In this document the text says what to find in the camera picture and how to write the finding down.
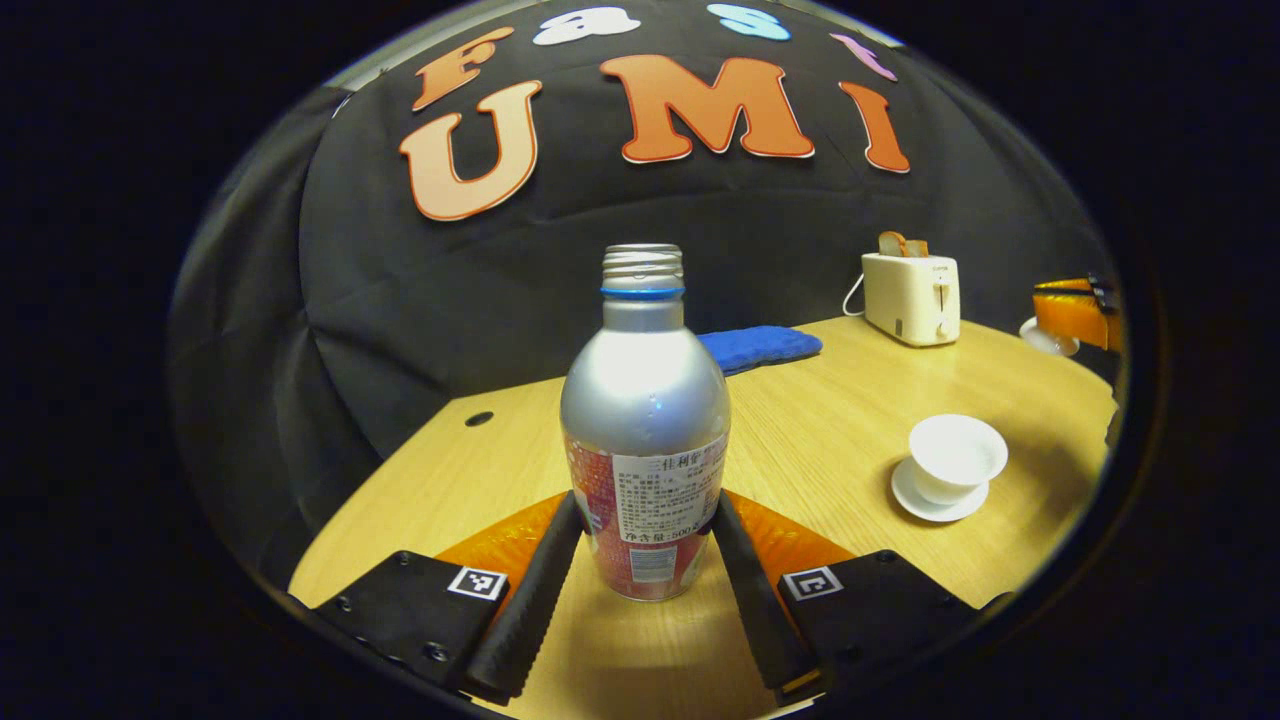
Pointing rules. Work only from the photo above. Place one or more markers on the white teacup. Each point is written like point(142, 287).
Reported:
point(955, 455)

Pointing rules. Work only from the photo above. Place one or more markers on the toasted bread slice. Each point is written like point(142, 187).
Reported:
point(917, 249)
point(892, 245)

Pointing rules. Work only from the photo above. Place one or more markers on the blue towel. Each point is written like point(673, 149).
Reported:
point(760, 347)

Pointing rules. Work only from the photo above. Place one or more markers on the silver water bottle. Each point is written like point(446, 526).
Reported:
point(645, 400)

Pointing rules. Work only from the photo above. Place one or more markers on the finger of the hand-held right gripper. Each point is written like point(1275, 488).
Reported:
point(1070, 315)
point(1075, 285)

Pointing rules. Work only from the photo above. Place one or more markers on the white toaster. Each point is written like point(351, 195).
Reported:
point(910, 298)

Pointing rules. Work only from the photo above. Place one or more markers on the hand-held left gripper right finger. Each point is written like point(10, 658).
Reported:
point(765, 610)

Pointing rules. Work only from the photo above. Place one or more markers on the white saucer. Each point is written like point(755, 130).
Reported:
point(905, 495)

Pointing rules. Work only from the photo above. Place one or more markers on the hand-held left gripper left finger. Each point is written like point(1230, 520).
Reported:
point(530, 610)

